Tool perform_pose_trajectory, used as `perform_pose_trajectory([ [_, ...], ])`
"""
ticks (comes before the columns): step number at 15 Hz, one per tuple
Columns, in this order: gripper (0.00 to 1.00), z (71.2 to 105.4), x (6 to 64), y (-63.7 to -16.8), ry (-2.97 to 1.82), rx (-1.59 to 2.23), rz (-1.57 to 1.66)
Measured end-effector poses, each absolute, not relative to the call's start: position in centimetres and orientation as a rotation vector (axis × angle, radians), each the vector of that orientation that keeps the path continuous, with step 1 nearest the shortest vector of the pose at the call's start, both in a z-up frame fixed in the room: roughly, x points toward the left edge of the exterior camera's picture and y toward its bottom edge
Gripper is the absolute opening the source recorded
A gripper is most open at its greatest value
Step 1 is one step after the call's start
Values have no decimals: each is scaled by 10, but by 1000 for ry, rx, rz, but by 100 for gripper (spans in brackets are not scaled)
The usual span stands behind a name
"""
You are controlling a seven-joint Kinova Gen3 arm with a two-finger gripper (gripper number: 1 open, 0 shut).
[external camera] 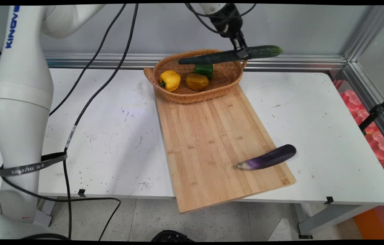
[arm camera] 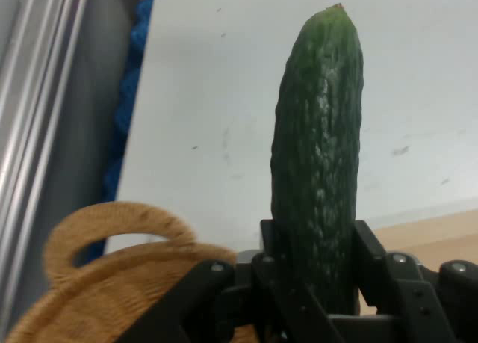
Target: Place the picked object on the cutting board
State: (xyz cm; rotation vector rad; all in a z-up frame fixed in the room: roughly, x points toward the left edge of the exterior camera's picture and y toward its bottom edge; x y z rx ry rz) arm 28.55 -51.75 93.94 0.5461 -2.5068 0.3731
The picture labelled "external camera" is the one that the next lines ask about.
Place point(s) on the orange bell pepper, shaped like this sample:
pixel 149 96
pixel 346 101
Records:
pixel 197 82

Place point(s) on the wooden cutting board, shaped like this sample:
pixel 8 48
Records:
pixel 219 146

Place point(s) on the yellow bell pepper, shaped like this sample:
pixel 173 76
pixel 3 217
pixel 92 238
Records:
pixel 170 80

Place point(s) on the woven wicker basket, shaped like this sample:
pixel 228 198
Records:
pixel 209 92

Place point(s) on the black tripod stand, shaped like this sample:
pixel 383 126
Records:
pixel 377 109

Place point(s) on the slanted aluminium frame post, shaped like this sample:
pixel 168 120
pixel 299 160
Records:
pixel 369 68

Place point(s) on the horizontal aluminium frame rail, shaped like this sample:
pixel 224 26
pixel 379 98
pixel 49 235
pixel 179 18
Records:
pixel 178 60

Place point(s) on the green bell pepper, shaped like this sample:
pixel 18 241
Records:
pixel 204 69

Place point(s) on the dark green cucumber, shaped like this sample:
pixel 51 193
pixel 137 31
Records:
pixel 229 56

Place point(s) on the grey table leg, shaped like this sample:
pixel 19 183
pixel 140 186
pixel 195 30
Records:
pixel 331 217

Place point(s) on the purple eggplant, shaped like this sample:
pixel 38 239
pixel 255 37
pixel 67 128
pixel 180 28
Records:
pixel 268 158

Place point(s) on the black table edge clip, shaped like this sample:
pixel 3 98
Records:
pixel 82 192
pixel 329 200

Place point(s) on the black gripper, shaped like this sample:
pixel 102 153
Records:
pixel 227 22

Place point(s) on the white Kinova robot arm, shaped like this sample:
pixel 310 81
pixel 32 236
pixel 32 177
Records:
pixel 21 102

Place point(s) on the red foam mat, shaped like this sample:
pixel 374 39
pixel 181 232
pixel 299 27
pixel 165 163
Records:
pixel 372 132

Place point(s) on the black round object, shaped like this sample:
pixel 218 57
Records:
pixel 171 236

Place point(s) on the orange floor mat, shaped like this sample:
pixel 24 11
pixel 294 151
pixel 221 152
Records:
pixel 374 223

